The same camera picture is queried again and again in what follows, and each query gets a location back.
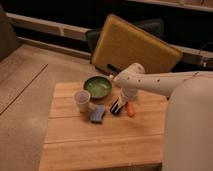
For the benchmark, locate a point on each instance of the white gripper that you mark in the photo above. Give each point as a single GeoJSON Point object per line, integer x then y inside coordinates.
{"type": "Point", "coordinates": [128, 94]}

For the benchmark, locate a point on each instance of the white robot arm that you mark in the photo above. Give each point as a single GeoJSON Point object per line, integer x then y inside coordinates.
{"type": "Point", "coordinates": [188, 134]}

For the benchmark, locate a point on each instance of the green ceramic bowl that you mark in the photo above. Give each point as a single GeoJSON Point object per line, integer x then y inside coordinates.
{"type": "Point", "coordinates": [98, 86]}

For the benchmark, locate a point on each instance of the white ceramic cup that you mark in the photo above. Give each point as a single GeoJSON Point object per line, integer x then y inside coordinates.
{"type": "Point", "coordinates": [82, 98]}

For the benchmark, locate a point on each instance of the black white striped block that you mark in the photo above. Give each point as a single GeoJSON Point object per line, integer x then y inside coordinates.
{"type": "Point", "coordinates": [117, 106]}

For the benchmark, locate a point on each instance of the blue sponge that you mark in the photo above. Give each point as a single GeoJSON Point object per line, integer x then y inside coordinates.
{"type": "Point", "coordinates": [97, 113]}

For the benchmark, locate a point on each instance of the yellow cushion chair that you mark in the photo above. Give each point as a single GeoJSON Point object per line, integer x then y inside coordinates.
{"type": "Point", "coordinates": [119, 44]}

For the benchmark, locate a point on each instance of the wooden cutting board table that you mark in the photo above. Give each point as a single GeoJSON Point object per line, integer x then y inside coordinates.
{"type": "Point", "coordinates": [73, 143]}

